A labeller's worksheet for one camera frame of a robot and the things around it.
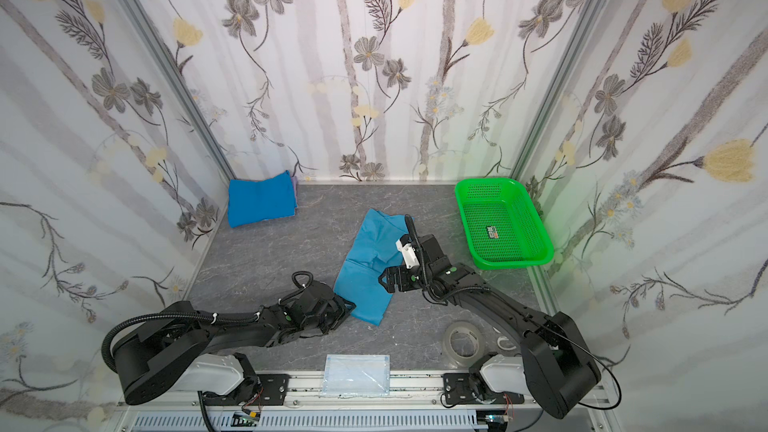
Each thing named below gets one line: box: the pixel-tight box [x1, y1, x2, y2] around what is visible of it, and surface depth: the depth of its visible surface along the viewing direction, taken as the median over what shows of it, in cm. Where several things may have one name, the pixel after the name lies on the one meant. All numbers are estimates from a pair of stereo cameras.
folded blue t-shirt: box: [227, 170, 296, 228], surface depth 115 cm
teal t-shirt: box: [333, 208, 409, 326], surface depth 99 cm
